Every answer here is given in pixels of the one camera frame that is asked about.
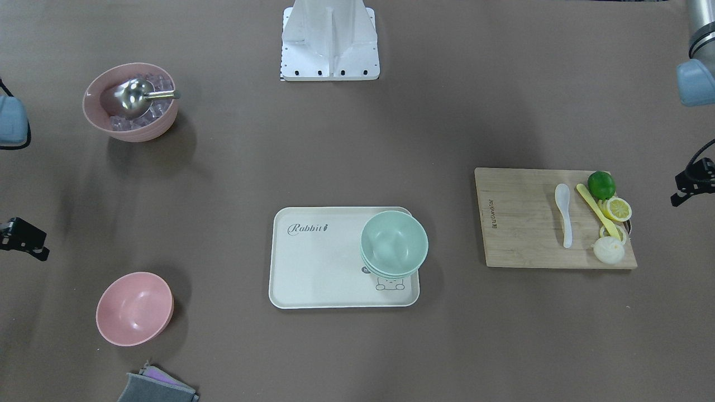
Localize clear ice cubes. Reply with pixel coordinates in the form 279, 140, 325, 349
102, 74, 174, 131

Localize lemon half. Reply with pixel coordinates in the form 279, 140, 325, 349
597, 196, 632, 222

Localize metal ice scoop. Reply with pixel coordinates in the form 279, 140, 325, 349
103, 78, 181, 119

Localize small pink bowl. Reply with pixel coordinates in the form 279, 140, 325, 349
96, 272, 174, 347

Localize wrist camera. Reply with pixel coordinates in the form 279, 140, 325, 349
1, 217, 50, 261
670, 157, 714, 208

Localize bamboo cutting board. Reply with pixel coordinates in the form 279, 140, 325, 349
474, 167, 637, 270

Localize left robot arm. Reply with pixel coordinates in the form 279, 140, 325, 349
676, 1, 714, 107

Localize middle green bowl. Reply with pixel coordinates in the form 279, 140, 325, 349
360, 253, 426, 278

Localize bottom green bowl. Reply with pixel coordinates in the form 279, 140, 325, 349
365, 264, 419, 280

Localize green bowl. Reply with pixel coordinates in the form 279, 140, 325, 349
360, 253, 426, 278
360, 210, 429, 260
365, 264, 419, 280

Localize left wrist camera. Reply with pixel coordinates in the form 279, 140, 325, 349
670, 157, 714, 208

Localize top green bowl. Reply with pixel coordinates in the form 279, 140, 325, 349
360, 210, 429, 260

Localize lemon slice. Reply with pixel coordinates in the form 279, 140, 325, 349
598, 226, 629, 245

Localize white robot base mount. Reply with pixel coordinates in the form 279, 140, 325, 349
279, 1, 381, 82

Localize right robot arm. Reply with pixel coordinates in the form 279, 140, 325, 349
1, 80, 32, 150

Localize yellow plastic spoon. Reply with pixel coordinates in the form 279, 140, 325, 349
575, 183, 623, 241

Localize large pink bowl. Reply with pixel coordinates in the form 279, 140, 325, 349
82, 62, 179, 142

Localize green lime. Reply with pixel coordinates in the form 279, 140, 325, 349
587, 170, 616, 199

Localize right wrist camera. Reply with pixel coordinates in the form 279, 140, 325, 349
1, 217, 50, 261

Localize white ceramic spoon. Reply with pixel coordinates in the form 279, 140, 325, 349
554, 183, 574, 248

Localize cream serving tray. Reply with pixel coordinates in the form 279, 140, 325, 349
268, 207, 421, 309

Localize grey folded cloth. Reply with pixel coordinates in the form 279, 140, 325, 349
118, 363, 200, 401

